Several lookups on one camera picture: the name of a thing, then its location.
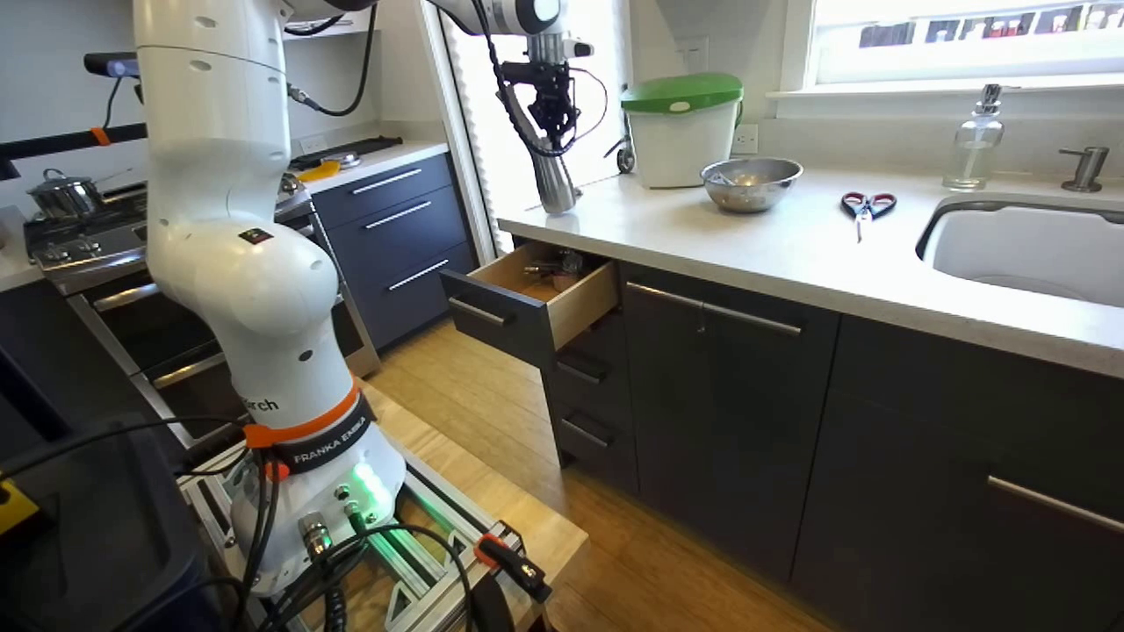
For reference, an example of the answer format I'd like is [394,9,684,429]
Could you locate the white kitchen sink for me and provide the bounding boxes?
[918,198,1124,305]

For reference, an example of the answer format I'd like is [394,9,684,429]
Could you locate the metal faucet handle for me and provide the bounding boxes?
[1056,143,1110,194]

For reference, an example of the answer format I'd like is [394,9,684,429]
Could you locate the metal kettle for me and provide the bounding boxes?
[33,167,102,220]

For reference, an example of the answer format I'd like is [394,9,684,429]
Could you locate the blue drawer cabinet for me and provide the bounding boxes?
[313,156,477,346]

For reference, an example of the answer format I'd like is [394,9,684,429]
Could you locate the stainless steel stove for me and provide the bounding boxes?
[23,167,382,463]

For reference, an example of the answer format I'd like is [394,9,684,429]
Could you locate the open wooden drawer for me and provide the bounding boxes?
[442,241,617,365]

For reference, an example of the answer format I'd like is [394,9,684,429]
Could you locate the camera on black stand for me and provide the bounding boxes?
[0,51,147,179]

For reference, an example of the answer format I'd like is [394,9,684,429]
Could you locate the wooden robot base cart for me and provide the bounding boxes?
[178,390,556,632]

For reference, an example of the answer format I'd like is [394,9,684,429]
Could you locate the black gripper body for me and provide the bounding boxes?
[497,33,589,143]

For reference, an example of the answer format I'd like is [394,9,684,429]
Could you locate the silver metal bowl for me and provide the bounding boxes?
[702,159,806,213]

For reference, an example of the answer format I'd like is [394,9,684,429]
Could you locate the silver metal bottle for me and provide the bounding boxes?
[530,140,581,213]

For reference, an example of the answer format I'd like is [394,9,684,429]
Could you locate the black corrugated cable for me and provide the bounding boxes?
[469,0,565,160]

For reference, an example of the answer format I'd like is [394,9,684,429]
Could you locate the clear soap dispenser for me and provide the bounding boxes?
[945,83,1006,189]

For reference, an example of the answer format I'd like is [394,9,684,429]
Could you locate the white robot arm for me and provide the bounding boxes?
[133,0,407,587]

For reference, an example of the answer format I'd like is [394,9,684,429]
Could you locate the black bin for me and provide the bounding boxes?
[0,282,224,632]

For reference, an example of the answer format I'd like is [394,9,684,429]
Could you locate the dark base cabinets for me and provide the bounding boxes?
[556,266,1124,632]

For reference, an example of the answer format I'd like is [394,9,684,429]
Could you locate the white bin with green lid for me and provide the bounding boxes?
[621,74,745,189]

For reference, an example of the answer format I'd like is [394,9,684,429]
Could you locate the black handled scissors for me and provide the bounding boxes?
[840,189,896,230]

